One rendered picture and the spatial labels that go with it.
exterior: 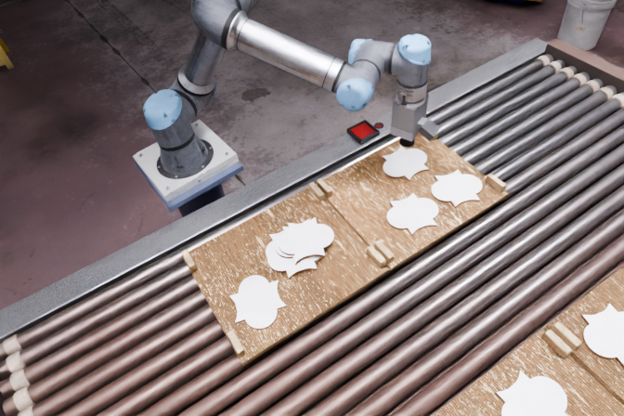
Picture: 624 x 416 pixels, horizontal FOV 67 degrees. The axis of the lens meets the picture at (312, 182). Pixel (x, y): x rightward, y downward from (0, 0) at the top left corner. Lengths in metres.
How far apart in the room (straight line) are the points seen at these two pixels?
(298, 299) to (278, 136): 1.91
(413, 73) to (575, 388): 0.75
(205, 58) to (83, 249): 1.61
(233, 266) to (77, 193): 1.94
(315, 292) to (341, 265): 0.10
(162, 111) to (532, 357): 1.12
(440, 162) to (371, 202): 0.26
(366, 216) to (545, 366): 0.53
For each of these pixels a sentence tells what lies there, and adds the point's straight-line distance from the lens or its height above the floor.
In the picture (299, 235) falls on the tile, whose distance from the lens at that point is 1.22.
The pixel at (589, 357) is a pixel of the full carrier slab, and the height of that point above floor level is 0.94.
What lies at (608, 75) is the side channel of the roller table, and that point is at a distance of 1.91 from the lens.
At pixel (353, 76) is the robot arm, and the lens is 1.09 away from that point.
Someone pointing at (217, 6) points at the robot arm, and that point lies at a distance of 1.16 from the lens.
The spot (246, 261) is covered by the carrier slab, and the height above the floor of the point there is 0.94.
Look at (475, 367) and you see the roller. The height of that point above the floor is 0.92.
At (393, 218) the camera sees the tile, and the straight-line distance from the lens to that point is 1.28.
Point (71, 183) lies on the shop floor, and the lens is 3.15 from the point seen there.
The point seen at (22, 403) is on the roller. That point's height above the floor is 0.92.
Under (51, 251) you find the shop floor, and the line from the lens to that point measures 2.85.
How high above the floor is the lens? 1.94
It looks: 47 degrees down
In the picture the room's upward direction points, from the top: 7 degrees counter-clockwise
